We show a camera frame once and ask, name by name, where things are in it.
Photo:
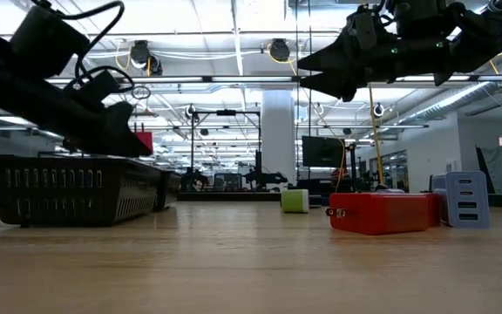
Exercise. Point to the black perforated plastic basket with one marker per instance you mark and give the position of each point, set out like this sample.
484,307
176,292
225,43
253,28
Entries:
168,189
72,192

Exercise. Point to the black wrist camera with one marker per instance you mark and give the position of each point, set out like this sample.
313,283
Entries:
416,17
48,41

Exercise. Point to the black background robot arm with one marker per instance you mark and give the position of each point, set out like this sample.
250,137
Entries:
265,179

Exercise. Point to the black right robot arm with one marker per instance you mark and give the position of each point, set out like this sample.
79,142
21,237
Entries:
486,39

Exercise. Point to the silver ventilation duct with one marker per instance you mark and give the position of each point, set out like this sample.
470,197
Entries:
451,100

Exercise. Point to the black aluminium table frame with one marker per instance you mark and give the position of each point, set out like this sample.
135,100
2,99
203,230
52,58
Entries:
233,196

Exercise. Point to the black frame stand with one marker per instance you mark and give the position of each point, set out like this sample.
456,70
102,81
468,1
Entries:
225,112

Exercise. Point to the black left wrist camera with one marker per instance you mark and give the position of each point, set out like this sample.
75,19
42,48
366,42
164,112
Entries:
48,41

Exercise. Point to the white structural column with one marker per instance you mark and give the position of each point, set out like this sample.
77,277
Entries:
278,139

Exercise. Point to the green cube charger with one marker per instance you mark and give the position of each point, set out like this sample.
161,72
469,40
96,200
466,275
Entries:
294,201

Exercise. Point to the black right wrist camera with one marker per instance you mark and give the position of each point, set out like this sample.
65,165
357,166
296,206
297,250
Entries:
416,17

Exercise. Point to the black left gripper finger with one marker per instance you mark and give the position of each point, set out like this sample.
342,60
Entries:
98,148
124,131

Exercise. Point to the grey cloth cover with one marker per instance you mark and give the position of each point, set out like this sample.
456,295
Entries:
501,170

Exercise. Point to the black monitor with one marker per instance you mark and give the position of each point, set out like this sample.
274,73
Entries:
323,152

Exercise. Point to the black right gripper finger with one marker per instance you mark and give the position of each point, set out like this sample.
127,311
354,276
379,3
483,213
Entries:
334,85
334,59

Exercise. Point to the lavender multiport charger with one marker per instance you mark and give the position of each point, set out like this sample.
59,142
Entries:
466,198

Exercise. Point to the red wall plug charger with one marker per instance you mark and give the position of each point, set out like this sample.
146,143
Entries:
381,213

